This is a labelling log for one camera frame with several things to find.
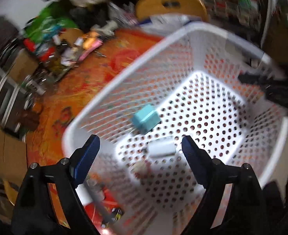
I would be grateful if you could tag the grey pen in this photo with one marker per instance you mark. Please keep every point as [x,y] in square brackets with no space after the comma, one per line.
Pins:
[104,208]

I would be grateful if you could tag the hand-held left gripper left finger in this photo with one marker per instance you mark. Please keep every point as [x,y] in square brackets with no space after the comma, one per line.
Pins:
[86,155]

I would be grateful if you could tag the white tube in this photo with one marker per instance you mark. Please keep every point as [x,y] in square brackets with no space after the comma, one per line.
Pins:
[91,191]

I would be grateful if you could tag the green plastic bag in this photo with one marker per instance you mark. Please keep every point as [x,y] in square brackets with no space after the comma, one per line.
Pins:
[48,22]

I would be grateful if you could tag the pink packet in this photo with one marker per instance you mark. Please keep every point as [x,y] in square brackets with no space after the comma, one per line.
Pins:
[90,50]

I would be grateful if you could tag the large cardboard box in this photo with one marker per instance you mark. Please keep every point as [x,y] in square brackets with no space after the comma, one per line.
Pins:
[9,156]

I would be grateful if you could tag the orange printed tablecloth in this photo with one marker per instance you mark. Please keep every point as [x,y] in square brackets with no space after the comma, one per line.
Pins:
[90,83]

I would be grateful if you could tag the black yellow packet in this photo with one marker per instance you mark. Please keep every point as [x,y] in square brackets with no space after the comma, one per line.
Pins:
[117,214]

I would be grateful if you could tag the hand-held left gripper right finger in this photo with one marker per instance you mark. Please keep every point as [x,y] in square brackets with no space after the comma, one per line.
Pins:
[191,153]

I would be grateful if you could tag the small cardboard box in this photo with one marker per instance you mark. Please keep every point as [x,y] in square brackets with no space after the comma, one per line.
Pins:
[24,63]

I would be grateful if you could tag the white perforated plastic basket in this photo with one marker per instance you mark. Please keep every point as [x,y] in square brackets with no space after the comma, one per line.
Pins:
[214,53]

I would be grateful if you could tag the metal rack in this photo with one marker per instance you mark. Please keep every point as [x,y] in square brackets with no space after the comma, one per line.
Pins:
[2,85]

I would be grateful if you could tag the cluttered shelf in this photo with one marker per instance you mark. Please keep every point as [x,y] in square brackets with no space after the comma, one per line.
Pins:
[237,2]

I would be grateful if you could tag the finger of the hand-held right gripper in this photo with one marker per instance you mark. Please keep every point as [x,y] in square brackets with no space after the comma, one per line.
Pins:
[252,77]

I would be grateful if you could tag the teal small box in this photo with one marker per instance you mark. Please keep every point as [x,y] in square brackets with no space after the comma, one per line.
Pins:
[146,120]

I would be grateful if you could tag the wooden chair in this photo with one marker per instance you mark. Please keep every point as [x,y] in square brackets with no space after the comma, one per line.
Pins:
[153,5]

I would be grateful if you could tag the white small rectangular block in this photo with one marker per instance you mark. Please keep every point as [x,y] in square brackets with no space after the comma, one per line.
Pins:
[161,148]

